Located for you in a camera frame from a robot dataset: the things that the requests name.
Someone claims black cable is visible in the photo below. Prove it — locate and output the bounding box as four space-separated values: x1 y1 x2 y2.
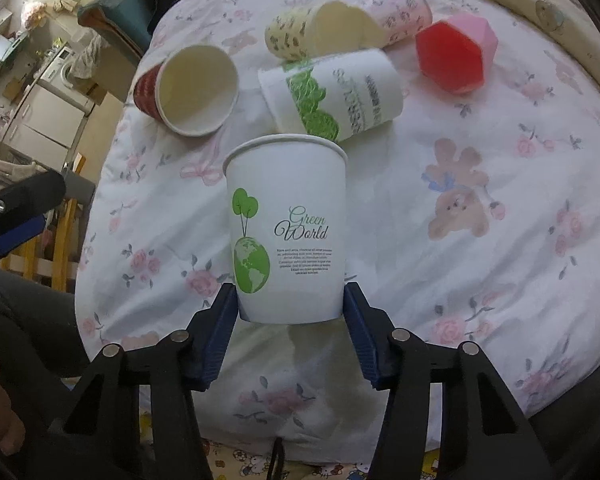
267 437 287 480

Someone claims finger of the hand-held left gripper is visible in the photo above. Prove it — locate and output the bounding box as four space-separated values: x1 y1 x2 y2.
0 170 67 276

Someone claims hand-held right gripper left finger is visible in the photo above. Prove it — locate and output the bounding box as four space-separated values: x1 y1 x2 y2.
62 282 241 480

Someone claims person's leg in dark pants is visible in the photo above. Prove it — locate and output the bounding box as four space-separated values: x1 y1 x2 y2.
0 265 91 480

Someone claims teal chair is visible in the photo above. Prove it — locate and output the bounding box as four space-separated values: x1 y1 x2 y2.
77 0 156 53

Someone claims white washing machine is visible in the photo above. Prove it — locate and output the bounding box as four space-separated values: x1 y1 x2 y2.
40 45 76 91

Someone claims red paper cup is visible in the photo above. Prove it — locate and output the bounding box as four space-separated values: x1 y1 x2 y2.
132 45 240 137

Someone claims white cup with green trees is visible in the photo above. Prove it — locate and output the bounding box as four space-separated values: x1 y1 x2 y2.
257 48 404 143

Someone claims yellow cartoon bed sheet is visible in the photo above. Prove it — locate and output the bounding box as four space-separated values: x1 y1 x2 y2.
140 410 441 480

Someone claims white cabinet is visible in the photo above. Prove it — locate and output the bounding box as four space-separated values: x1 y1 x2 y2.
2 80 96 161

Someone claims white floral blanket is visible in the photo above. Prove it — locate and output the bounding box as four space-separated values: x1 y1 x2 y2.
74 0 600 446

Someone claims pink printed paper cup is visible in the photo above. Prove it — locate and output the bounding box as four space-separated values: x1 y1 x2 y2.
357 0 433 48

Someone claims white cup with globe print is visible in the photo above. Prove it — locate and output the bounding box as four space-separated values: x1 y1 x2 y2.
223 133 349 325

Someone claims beige cloth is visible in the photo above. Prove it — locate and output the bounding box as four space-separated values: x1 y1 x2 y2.
0 159 46 193

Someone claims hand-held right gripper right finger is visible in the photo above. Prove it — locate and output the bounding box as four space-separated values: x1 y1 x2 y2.
344 282 556 480

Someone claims wooden rack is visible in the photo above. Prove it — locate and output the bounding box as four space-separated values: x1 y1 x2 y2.
2 155 88 293

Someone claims yellow printed paper cup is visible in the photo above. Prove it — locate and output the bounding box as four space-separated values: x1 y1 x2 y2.
265 1 388 61

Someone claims beige printed quilt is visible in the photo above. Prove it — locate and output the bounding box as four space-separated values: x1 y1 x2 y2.
405 0 600 126

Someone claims red faceted plastic cup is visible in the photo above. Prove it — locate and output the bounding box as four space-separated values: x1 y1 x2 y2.
415 14 497 95

